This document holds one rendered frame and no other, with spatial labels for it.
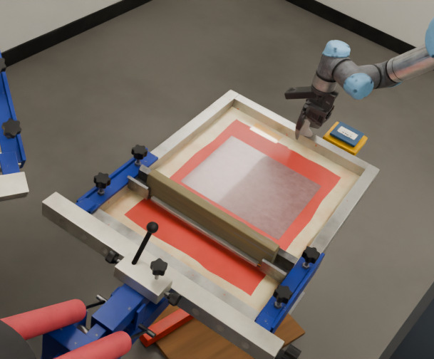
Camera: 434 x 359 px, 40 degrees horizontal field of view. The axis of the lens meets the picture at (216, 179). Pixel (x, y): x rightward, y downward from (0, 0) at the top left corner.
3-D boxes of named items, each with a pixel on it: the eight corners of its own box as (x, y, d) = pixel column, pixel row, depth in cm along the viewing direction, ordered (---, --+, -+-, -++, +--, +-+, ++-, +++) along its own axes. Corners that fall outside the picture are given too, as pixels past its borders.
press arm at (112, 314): (137, 280, 146) (140, 267, 142) (157, 293, 144) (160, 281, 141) (89, 328, 134) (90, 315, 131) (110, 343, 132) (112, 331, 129)
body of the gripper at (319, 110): (320, 129, 194) (332, 99, 186) (296, 116, 197) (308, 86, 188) (329, 118, 199) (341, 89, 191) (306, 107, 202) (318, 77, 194)
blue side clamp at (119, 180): (142, 164, 183) (145, 147, 179) (156, 172, 182) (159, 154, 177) (75, 218, 163) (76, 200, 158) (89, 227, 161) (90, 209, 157)
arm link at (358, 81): (388, 77, 176) (365, 55, 182) (359, 80, 170) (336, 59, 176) (377, 98, 181) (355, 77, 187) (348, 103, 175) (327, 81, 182)
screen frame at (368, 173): (228, 97, 215) (230, 89, 213) (375, 177, 199) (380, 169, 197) (77, 218, 161) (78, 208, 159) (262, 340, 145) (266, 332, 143)
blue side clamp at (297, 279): (301, 260, 168) (308, 243, 163) (317, 270, 167) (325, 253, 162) (249, 333, 147) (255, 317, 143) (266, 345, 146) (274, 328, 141)
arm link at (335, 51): (338, 54, 175) (321, 38, 180) (326, 85, 183) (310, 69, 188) (358, 51, 179) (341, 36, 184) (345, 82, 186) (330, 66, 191)
